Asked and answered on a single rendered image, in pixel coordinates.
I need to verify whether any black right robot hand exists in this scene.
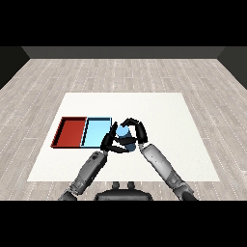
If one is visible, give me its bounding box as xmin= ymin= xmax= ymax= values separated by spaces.
xmin=120 ymin=118 xmax=150 ymax=150

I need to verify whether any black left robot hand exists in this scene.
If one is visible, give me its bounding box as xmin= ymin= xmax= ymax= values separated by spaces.
xmin=99 ymin=122 xmax=137 ymax=154

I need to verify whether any light blue shallow open box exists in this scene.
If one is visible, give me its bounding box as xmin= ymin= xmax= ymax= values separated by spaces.
xmin=79 ymin=116 xmax=113 ymax=149

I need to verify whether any small blue can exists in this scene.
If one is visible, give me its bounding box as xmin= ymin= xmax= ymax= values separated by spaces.
xmin=115 ymin=124 xmax=137 ymax=152

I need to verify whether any red shallow open box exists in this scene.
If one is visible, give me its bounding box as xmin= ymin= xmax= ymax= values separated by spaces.
xmin=50 ymin=116 xmax=89 ymax=150

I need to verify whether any dark grey robot body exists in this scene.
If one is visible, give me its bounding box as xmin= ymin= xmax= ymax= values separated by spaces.
xmin=94 ymin=181 xmax=154 ymax=202

